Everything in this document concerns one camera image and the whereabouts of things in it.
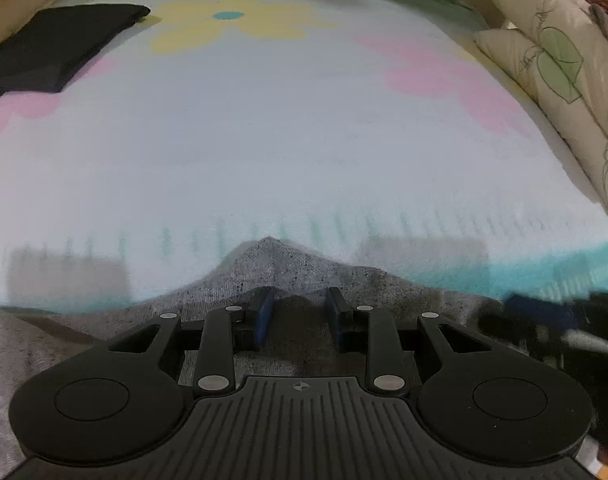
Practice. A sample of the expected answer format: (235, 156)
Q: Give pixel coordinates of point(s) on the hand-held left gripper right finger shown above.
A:
(335, 320)

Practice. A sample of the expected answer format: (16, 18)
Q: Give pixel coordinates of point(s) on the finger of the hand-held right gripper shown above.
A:
(523, 325)

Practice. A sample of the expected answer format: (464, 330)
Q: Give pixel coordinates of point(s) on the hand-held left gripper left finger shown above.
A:
(264, 317)

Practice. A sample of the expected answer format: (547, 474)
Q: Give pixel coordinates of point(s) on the grey pants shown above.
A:
(284, 272)

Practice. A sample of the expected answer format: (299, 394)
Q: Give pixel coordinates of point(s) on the flower print bed sheet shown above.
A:
(284, 135)

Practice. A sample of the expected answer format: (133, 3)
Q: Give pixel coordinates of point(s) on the black folded cloth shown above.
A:
(59, 45)

